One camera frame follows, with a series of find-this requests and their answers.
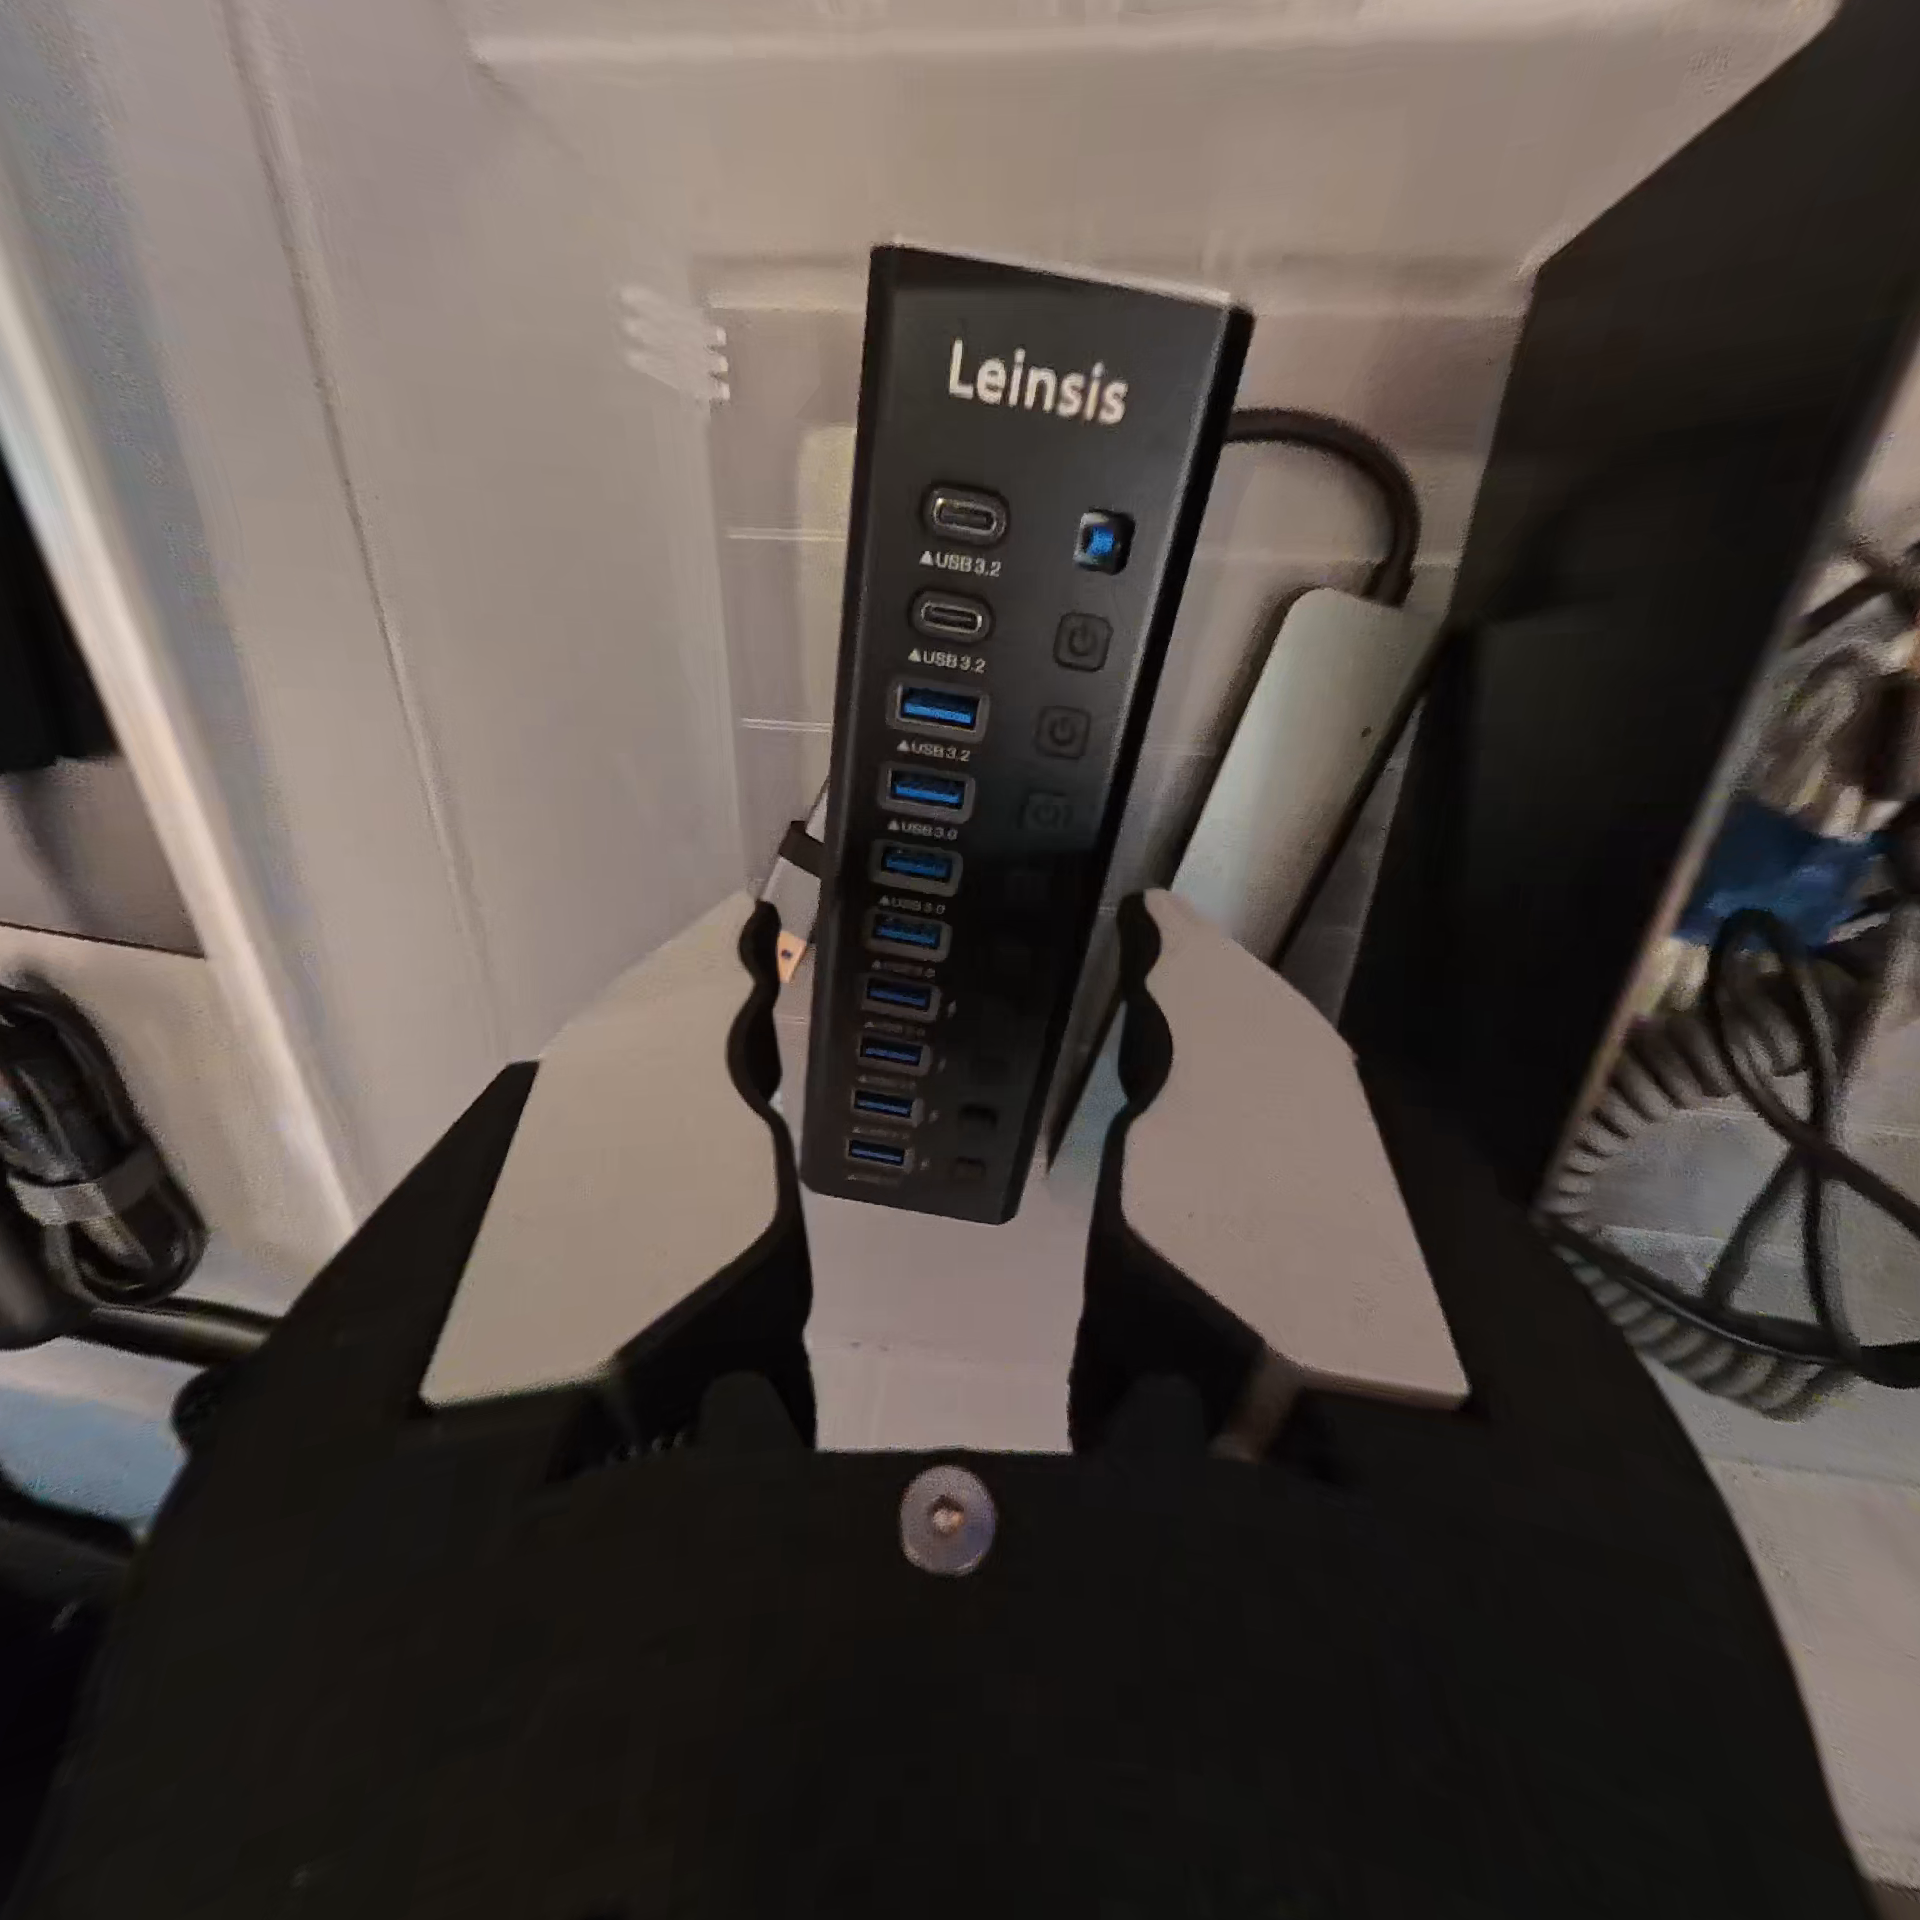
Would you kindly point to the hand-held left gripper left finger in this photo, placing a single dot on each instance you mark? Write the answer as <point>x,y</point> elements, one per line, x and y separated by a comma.
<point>600,1201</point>

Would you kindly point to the clear plastic bin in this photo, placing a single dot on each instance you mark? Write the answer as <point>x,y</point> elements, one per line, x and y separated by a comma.
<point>524,525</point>

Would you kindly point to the black bin divider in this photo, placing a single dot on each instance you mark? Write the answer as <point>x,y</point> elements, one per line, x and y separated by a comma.
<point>1621,600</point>

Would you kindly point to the grey USB hub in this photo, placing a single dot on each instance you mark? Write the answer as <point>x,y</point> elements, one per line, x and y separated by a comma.
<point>1304,720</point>

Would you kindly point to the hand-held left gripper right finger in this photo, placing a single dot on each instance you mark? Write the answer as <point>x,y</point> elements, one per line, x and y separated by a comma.
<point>1290,1201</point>

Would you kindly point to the black USB hub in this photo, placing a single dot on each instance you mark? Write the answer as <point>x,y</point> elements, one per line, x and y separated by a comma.
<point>1035,750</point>

